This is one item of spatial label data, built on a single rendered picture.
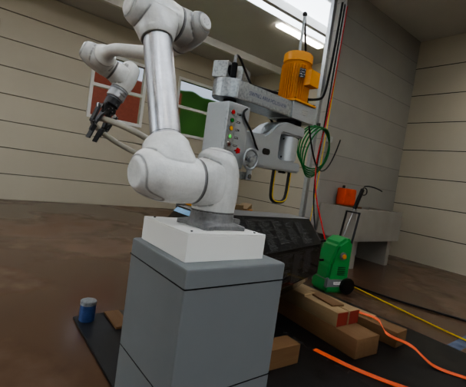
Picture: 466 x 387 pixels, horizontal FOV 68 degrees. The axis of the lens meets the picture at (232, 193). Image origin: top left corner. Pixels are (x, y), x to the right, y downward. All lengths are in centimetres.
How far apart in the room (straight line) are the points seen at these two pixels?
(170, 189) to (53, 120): 708
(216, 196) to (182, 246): 20
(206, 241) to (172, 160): 26
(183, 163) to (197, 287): 37
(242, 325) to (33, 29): 760
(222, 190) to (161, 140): 25
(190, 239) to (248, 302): 29
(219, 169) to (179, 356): 57
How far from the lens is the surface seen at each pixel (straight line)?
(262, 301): 122
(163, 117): 114
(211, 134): 233
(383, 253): 603
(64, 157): 807
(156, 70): 123
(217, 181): 113
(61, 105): 814
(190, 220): 119
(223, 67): 325
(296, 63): 290
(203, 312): 107
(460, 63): 734
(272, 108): 256
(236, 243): 115
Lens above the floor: 108
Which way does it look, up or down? 3 degrees down
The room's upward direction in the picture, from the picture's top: 8 degrees clockwise
